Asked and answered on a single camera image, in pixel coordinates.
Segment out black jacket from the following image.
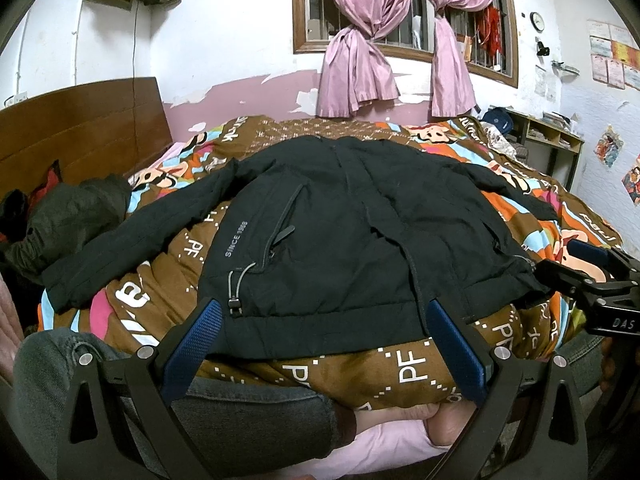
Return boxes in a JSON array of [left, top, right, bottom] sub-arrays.
[[43, 136, 556, 361]]

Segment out wooden shelf desk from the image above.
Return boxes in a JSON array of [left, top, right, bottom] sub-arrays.
[[506, 110, 584, 191]]

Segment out grey jeans leg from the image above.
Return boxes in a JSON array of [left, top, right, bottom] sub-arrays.
[[13, 328, 357, 479]]

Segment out dark blue cap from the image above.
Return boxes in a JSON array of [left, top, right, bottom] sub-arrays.
[[482, 107, 513, 136]]

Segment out right pink curtain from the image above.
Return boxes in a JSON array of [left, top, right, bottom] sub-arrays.
[[428, 0, 492, 118]]

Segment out brown patterned cartoon quilt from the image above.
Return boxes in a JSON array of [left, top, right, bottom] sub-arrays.
[[38, 116, 623, 410]]

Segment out red hanging cloth in window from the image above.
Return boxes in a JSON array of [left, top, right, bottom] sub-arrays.
[[476, 6, 503, 58]]

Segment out pink curtain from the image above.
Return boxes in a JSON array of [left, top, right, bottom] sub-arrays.
[[317, 0, 412, 118], [428, 0, 492, 118]]

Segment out left pink curtain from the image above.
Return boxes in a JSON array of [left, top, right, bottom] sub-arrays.
[[317, 0, 412, 118]]

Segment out brown wooden headboard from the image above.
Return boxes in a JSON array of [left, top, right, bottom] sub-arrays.
[[1, 77, 172, 194]]

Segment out pink bed sheet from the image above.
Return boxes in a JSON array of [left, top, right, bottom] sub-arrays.
[[271, 419, 450, 480]]

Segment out round wall clock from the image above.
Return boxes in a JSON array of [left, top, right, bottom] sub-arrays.
[[529, 12, 546, 32]]

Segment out paper posters on wall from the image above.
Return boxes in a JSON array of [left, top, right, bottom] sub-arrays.
[[587, 20, 639, 90]]

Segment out dark clothes pile by headboard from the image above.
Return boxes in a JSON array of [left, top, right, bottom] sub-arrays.
[[1, 162, 131, 292]]

